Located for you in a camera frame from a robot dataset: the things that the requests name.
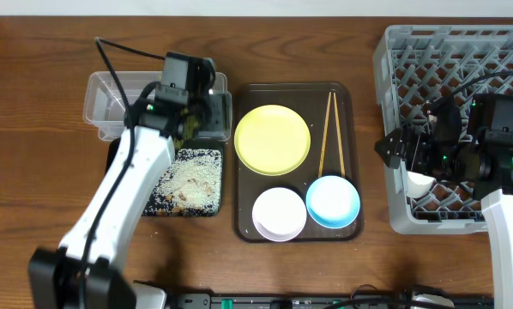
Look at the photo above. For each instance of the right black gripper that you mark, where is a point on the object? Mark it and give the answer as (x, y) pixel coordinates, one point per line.
(423, 141)

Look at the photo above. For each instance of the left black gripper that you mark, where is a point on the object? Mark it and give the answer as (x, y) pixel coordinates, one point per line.
(216, 117)

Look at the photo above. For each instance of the white cup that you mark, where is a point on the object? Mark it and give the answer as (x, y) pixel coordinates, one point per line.
(418, 185)

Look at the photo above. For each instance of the white bowl with rice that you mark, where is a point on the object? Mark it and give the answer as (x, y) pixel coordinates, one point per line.
(279, 214)

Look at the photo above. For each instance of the green yellow snack wrapper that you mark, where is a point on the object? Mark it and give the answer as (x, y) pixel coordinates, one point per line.
(193, 121)

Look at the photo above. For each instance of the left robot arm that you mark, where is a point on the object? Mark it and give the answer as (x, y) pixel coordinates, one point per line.
(86, 270)

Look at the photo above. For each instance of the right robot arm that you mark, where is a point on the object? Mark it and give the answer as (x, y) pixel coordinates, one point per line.
(479, 152)

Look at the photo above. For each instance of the black waste tray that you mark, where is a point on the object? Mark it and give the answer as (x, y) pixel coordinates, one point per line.
(192, 185)

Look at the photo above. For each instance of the grey dishwasher rack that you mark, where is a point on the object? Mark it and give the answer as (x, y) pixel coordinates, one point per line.
(415, 65)

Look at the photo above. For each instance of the left wooden chopstick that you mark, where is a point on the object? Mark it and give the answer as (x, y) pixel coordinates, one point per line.
(324, 136)

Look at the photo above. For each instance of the light blue bowl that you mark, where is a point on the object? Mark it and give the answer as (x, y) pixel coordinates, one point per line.
(333, 202)

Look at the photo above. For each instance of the yellow round plate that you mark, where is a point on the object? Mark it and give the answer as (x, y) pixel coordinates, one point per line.
(272, 140)

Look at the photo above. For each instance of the clear plastic bin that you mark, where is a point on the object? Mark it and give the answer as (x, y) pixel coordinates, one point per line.
(104, 108)

